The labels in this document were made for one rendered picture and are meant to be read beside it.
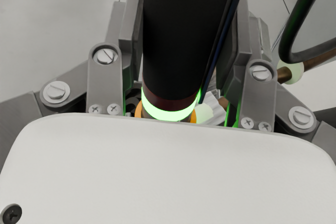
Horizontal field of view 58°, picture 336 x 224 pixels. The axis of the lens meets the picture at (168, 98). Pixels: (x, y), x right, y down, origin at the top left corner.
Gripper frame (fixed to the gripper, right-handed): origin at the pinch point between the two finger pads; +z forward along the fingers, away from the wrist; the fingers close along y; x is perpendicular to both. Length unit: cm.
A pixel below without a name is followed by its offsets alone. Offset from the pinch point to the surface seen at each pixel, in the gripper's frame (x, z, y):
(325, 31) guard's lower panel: -86, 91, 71
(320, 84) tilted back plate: -33.0, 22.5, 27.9
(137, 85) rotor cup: -26.7, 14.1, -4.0
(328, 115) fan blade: -16.3, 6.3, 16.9
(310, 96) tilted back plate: -34.6, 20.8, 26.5
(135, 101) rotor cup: -27.0, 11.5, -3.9
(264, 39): -37, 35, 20
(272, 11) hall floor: -152, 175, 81
